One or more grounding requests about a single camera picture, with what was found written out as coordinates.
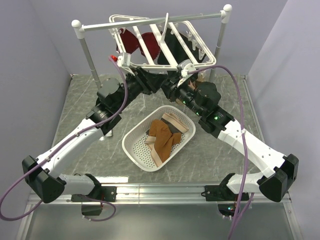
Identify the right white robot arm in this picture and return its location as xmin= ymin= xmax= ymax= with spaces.
xmin=161 ymin=80 xmax=299 ymax=202

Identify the silver drying rack stand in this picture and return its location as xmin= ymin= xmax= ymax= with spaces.
xmin=71 ymin=3 xmax=233 ymax=137

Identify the grey beige-banded underwear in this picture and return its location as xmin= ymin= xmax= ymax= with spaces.
xmin=146 ymin=112 xmax=189 ymax=137

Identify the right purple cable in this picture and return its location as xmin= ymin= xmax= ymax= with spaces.
xmin=189 ymin=65 xmax=248 ymax=240

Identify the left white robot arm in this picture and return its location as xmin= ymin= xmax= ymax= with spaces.
xmin=22 ymin=67 xmax=168 ymax=204

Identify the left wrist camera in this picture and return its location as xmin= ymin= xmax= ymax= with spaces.
xmin=110 ymin=52 xmax=131 ymax=68

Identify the white perforated laundry basket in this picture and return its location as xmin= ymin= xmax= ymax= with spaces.
xmin=122 ymin=105 xmax=196 ymax=172

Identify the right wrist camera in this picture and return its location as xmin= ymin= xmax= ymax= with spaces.
xmin=177 ymin=59 xmax=196 ymax=87

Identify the white clip hanger frame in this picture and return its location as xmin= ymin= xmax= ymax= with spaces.
xmin=107 ymin=13 xmax=220 ymax=72

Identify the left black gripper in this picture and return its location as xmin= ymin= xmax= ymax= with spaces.
xmin=115 ymin=66 xmax=169 ymax=113

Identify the orange-brown underwear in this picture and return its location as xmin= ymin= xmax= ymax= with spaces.
xmin=145 ymin=133 xmax=182 ymax=167

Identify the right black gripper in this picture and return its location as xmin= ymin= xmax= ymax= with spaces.
xmin=161 ymin=76 xmax=204 ymax=117

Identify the beige argyle sock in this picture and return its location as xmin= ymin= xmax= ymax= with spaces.
xmin=176 ymin=76 xmax=211 ymax=107

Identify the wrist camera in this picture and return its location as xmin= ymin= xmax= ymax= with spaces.
xmin=110 ymin=52 xmax=131 ymax=68
xmin=177 ymin=59 xmax=196 ymax=87

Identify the black garment on hanger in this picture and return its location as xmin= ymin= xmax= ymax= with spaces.
xmin=157 ymin=31 xmax=206 ymax=65

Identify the red bra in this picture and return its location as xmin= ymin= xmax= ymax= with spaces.
xmin=119 ymin=28 xmax=161 ymax=60

